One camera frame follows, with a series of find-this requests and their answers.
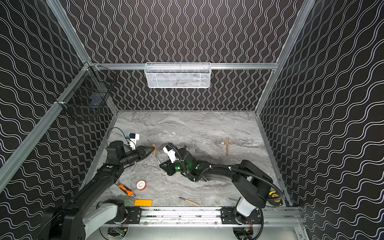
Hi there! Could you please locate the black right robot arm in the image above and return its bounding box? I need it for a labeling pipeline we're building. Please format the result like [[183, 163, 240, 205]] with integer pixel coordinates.
[[160, 143, 283, 225]]

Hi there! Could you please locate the white wire mesh basket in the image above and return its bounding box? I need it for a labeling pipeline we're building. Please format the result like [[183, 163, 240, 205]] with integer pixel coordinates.
[[144, 62, 212, 89]]

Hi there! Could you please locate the yellow card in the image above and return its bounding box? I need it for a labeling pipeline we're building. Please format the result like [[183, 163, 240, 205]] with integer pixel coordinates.
[[134, 199, 153, 207]]

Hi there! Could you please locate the tan pen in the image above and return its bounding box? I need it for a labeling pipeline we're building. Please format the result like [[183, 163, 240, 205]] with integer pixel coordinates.
[[226, 138, 230, 157], [155, 154, 161, 165]]

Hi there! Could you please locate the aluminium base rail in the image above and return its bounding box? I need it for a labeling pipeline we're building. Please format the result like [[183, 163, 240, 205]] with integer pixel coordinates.
[[83, 204, 302, 230]]

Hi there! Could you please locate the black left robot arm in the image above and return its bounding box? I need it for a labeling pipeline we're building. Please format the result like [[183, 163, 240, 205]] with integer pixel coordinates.
[[38, 141, 155, 240]]

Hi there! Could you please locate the black wire mesh basket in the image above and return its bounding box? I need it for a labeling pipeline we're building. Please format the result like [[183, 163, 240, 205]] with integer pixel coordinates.
[[57, 62, 118, 122]]

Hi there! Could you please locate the yellow black tape measure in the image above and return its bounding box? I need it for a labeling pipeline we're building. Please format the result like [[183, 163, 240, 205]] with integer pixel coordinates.
[[268, 191, 283, 207]]

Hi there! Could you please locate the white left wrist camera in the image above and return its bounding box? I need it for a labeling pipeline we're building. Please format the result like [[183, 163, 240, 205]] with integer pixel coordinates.
[[126, 133, 140, 151]]

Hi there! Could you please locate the red white tape roll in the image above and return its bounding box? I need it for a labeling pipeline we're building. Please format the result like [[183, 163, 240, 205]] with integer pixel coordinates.
[[136, 180, 147, 191]]

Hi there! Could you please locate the orange utility knife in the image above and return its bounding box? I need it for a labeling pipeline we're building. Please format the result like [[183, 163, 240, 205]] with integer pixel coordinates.
[[115, 181, 136, 198]]

